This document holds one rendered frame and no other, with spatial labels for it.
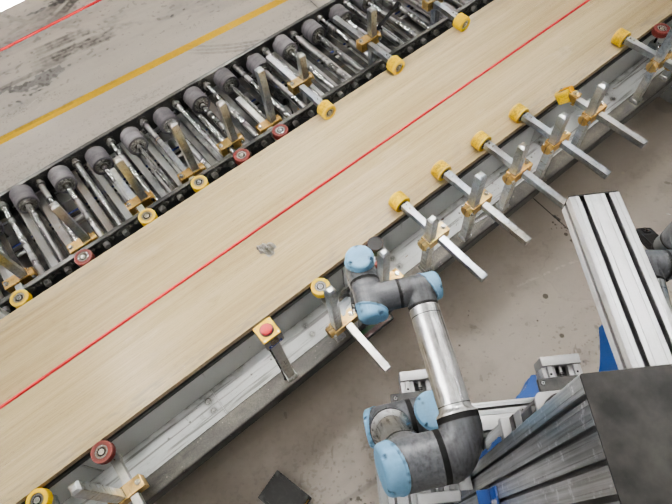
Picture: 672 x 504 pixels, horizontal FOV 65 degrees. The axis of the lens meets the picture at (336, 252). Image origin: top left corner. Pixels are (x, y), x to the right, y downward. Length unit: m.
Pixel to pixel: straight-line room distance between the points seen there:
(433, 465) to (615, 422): 0.44
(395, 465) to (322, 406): 1.75
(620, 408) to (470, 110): 2.02
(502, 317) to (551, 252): 0.54
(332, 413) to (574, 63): 2.18
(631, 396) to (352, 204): 1.65
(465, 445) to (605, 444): 0.41
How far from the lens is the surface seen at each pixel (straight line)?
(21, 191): 3.00
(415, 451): 1.19
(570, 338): 3.18
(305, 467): 2.87
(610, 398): 0.89
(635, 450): 0.88
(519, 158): 2.32
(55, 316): 2.46
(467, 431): 1.22
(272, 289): 2.17
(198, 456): 2.26
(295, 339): 2.37
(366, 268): 1.31
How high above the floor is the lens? 2.83
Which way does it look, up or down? 61 degrees down
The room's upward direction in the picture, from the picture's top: 9 degrees counter-clockwise
